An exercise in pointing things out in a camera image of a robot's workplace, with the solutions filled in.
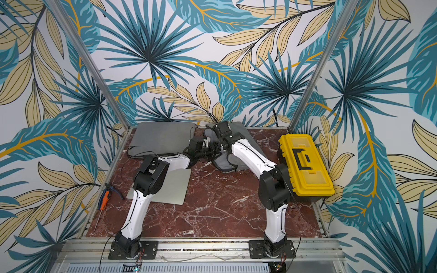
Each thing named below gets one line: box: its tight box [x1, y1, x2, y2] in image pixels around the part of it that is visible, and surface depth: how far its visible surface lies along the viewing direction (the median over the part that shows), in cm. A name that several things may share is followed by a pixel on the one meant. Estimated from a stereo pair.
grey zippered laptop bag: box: [127, 121, 196, 156], surface depth 115 cm
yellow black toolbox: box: [276, 133, 336, 202], surface depth 86 cm
